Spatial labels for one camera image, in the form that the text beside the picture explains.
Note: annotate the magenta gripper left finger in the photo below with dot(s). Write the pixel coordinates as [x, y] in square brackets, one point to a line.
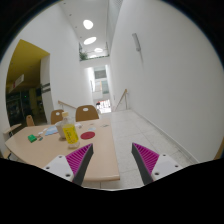
[73, 166]

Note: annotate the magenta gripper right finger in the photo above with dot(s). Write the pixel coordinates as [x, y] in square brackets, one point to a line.
[153, 166]

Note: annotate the red round coaster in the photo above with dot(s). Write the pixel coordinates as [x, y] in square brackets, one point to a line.
[87, 135]

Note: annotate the yellow labelled plastic bottle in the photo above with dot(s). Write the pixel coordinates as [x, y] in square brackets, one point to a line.
[68, 126]

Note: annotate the beige wooden table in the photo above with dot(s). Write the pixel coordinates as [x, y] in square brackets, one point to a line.
[103, 165]

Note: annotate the light blue cloth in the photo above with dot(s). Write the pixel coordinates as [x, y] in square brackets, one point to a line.
[51, 130]

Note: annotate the small light blue coaster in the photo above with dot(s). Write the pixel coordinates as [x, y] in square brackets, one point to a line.
[92, 129]

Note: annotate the white cup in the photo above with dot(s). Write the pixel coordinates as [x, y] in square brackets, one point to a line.
[60, 129]

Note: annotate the green small box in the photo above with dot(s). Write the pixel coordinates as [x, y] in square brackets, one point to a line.
[32, 138]

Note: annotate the wooden chair middle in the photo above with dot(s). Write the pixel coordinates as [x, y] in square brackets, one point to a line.
[56, 116]

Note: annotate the wooden chair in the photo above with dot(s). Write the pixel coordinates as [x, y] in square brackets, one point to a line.
[56, 116]
[86, 112]
[29, 121]

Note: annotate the wooden chair right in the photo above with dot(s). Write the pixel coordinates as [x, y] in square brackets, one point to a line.
[86, 112]

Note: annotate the wooden chair left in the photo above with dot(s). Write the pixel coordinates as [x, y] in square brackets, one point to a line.
[29, 121]

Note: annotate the wooden stair handrail right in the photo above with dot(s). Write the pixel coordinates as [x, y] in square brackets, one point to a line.
[122, 97]

